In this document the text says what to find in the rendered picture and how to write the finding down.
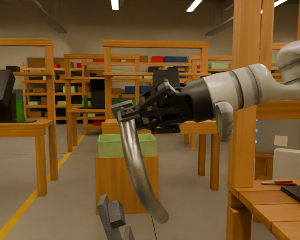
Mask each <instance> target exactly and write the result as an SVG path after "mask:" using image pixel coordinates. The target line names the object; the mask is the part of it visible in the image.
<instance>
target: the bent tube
mask: <svg viewBox="0 0 300 240"><path fill-rule="evenodd" d="M131 106H134V105H133V102H132V100H128V101H124V102H121V103H117V104H114V105H111V106H110V109H111V111H112V112H113V114H114V116H115V118H116V120H117V122H118V123H119V129H120V137H121V143H122V149H123V154H124V159H125V163H126V167H127V170H128V174H129V177H130V181H131V183H132V186H133V189H134V191H135V194H136V196H137V198H138V200H139V202H140V203H141V205H142V206H143V207H144V208H145V209H146V211H147V212H148V213H149V214H150V215H151V216H152V217H153V218H154V219H155V220H156V221H157V222H158V223H160V224H164V223H166V222H167V221H168V219H169V215H168V213H167V212H166V210H165V209H164V207H163V205H162V204H161V202H160V201H159V199H158V198H157V196H156V195H155V193H154V191H153V188H152V186H151V183H150V180H149V177H148V174H147V171H146V167H145V164H144V160H143V156H142V153H141V149H140V143H139V138H138V133H137V128H136V123H135V119H133V120H128V121H125V122H120V121H119V119H118V111H119V110H121V109H124V108H128V107H131Z"/></svg>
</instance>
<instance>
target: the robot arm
mask: <svg viewBox="0 0 300 240"><path fill-rule="evenodd" d="M276 63H277V67H278V70H279V72H280V76H281V79H282V82H283V84H280V83H278V82H277V81H276V80H275V79H274V78H273V76H272V75H271V73H270V72H269V70H268V69H267V68H266V67H265V66H264V65H263V64H259V63H257V64H252V65H249V66H246V67H242V68H239V69H235V70H231V71H227V72H221V73H216V74H213V75H209V76H206V77H203V78H199V79H196V80H192V81H188V82H186V83H185V84H184V87H182V88H173V87H172V86H171V85H170V84H169V81H168V79H162V80H161V81H159V82H158V83H156V84H155V85H153V86H152V87H150V88H149V89H148V90H146V91H145V92H143V93H142V94H140V95H139V99H140V100H139V103H138V104H137V105H135V106H131V107H128V108H124V109H121V110H119V111H118V119H119V121H120V122H125V121H128V120H133V119H135V123H136V128H137V131H139V130H142V129H147V130H150V131H151V133H152V134H169V133H180V132H181V130H180V125H181V124H182V123H185V122H186V121H188V120H190V119H192V120H194V121H195V122H196V123H199V122H202V121H206V120H210V119H213V118H215V119H216V125H217V130H218V135H219V138H220V140H221V142H226V141H229V140H231V139H232V132H233V112H235V111H237V110H240V109H243V108H247V107H250V106H254V105H257V104H261V103H265V102H272V101H300V40H299V41H295V42H292V43H289V44H287V45H285V46H284V47H282V48H281V49H280V51H279V52H278V54H277V57H276ZM148 97H150V98H149V99H147V98H148ZM157 103H158V107H159V108H158V107H157ZM149 106H152V108H150V109H147V108H148V107H149ZM140 115H141V116H145V117H144V119H143V118H142V117H140ZM161 117H162V120H161ZM153 119H156V120H153ZM157 127H160V128H157Z"/></svg>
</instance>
